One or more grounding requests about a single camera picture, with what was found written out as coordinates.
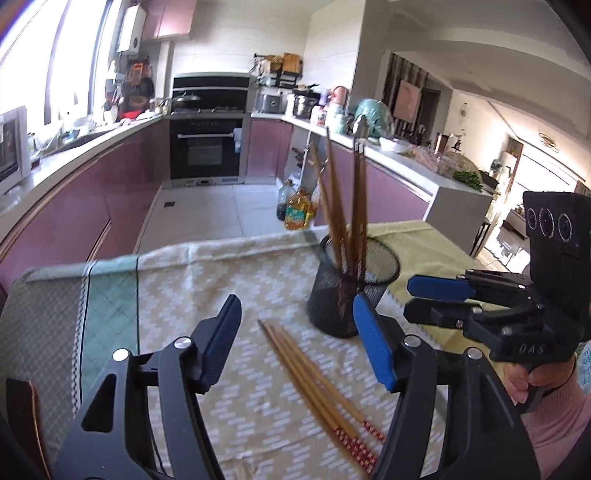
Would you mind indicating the black built-in oven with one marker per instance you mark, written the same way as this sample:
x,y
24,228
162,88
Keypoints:
x,y
205,147

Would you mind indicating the hanging black frying pan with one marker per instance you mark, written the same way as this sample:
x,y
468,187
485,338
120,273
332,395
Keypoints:
x,y
147,90

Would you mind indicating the teal plastic bag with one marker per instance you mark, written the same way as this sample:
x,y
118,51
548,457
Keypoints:
x,y
374,115

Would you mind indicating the wooden chopstick red patterned end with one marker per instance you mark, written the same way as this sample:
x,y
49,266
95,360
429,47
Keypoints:
x,y
308,392
318,392
328,392
340,392

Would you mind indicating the framed wall picture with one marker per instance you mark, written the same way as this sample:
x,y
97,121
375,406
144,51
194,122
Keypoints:
x,y
410,101

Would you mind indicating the clear bottle dark liquid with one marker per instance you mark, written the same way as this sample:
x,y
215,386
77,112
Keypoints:
x,y
284,203

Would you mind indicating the pink lower kitchen cabinets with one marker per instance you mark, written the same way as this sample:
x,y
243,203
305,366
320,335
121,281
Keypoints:
x,y
392,194
92,194

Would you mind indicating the dark phone copper edge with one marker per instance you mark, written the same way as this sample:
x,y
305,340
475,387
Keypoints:
x,y
23,424

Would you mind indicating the clear plastic food container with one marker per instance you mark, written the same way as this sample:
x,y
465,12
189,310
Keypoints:
x,y
429,159

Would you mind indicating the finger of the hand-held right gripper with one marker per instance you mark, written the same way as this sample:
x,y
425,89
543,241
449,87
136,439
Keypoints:
x,y
438,287
434,314

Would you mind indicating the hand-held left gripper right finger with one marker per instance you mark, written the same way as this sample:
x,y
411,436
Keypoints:
x,y
374,341

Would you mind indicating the kitchen window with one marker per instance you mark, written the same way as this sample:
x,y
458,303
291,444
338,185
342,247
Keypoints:
x,y
69,55

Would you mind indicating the round ceiling lamp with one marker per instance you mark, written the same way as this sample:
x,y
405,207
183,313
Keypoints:
x,y
548,141

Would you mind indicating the red thermos jug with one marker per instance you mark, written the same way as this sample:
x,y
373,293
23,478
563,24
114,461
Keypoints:
x,y
340,94

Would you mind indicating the wok with lid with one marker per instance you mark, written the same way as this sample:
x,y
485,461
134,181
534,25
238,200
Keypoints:
x,y
187,100

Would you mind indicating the steel stock pot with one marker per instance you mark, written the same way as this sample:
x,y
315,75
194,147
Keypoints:
x,y
304,106

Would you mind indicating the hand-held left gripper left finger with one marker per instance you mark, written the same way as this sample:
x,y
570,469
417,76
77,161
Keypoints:
x,y
219,341

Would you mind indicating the person's right hand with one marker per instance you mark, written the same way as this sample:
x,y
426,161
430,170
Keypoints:
x,y
551,376

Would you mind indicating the red basin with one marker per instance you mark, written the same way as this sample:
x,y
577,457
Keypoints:
x,y
129,114

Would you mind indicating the white microwave oven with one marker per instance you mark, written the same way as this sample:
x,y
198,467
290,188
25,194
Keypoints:
x,y
11,152

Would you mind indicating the white plastic jug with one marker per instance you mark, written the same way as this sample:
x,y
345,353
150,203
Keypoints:
x,y
332,115

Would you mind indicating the black mesh utensil holder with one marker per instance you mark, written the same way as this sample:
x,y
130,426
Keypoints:
x,y
332,314

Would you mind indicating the white water heater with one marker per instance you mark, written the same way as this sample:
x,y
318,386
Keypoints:
x,y
131,30

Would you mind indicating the black range hood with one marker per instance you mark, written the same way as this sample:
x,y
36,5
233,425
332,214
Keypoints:
x,y
210,85

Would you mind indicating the green vegetables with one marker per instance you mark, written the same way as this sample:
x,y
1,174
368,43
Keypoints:
x,y
467,179

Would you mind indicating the yellow cooking oil bottle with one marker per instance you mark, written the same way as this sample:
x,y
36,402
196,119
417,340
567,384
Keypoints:
x,y
298,212

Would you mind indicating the patterned tablecloth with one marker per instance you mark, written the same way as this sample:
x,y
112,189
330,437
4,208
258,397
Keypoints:
x,y
207,277

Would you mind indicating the pink upper cabinet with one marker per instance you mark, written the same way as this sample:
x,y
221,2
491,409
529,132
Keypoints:
x,y
171,18

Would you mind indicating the black wall rack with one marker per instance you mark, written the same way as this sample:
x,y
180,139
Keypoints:
x,y
291,64

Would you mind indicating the bunch of wooden chopsticks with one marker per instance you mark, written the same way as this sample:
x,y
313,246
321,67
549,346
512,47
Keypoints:
x,y
360,207

